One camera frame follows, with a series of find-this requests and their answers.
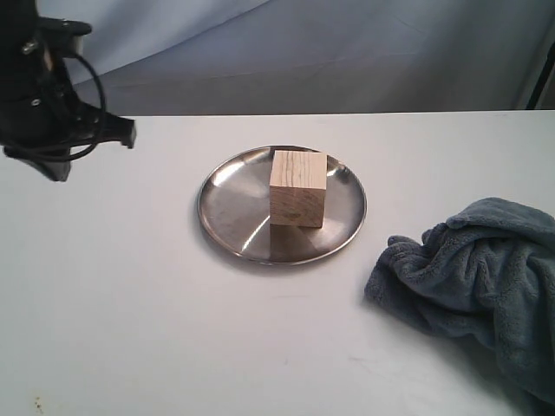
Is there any grey-blue fluffy towel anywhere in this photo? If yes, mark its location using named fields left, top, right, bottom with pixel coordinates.
left=364, top=198, right=554, bottom=415

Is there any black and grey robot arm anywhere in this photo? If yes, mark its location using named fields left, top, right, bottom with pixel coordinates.
left=1, top=1, right=136, bottom=182

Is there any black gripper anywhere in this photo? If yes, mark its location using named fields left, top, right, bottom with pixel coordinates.
left=1, top=25, right=136, bottom=182

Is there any light wooden cube block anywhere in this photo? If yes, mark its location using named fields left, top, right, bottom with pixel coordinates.
left=270, top=150, right=327, bottom=228

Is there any black stand pole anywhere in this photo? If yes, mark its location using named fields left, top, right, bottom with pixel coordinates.
left=524, top=24, right=554, bottom=110

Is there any blue-grey backdrop cloth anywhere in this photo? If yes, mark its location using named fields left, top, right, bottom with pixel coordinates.
left=38, top=1, right=554, bottom=115

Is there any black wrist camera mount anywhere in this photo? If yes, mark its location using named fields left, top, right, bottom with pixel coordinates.
left=38, top=17, right=93, bottom=55

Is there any round stainless steel plate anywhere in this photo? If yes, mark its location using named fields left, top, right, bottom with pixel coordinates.
left=197, top=146, right=367, bottom=264

